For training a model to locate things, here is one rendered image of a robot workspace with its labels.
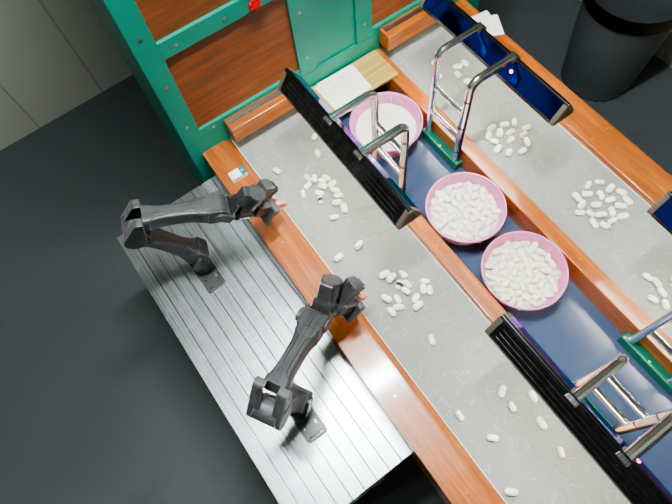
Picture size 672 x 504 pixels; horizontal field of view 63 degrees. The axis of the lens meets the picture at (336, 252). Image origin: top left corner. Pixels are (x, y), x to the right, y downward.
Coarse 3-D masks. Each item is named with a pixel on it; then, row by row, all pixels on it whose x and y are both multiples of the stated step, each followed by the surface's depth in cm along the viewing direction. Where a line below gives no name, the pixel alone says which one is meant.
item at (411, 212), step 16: (288, 80) 167; (304, 80) 171; (288, 96) 169; (304, 96) 163; (304, 112) 165; (320, 112) 160; (320, 128) 161; (336, 128) 157; (336, 144) 158; (352, 144) 154; (352, 160) 155; (368, 160) 151; (368, 176) 152; (384, 176) 149; (368, 192) 153; (384, 192) 148; (400, 192) 149; (384, 208) 150; (400, 208) 146; (416, 208) 148; (400, 224) 147
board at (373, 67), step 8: (368, 56) 210; (376, 56) 209; (352, 64) 209; (360, 64) 208; (368, 64) 208; (376, 64) 208; (384, 64) 208; (336, 72) 208; (360, 72) 207; (368, 72) 207; (376, 72) 206; (384, 72) 206; (392, 72) 206; (368, 80) 205; (376, 80) 205; (384, 80) 204; (312, 88) 206; (320, 96) 204; (328, 104) 202
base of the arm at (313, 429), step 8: (296, 384) 171; (312, 408) 167; (296, 416) 161; (312, 416) 166; (296, 424) 166; (304, 424) 166; (312, 424) 165; (320, 424) 165; (304, 432) 165; (312, 432) 165; (320, 432) 164; (312, 440) 164
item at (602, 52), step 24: (600, 0) 272; (624, 0) 272; (648, 0) 265; (576, 24) 264; (600, 24) 244; (624, 24) 236; (648, 24) 233; (576, 48) 268; (600, 48) 254; (624, 48) 248; (648, 48) 249; (576, 72) 277; (600, 72) 266; (624, 72) 264; (600, 96) 282
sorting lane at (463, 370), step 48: (240, 144) 202; (288, 144) 200; (288, 192) 192; (336, 240) 183; (384, 240) 182; (384, 288) 175; (384, 336) 169; (480, 336) 166; (432, 384) 162; (480, 384) 161; (528, 384) 160; (480, 432) 155; (528, 432) 154; (528, 480) 149; (576, 480) 148
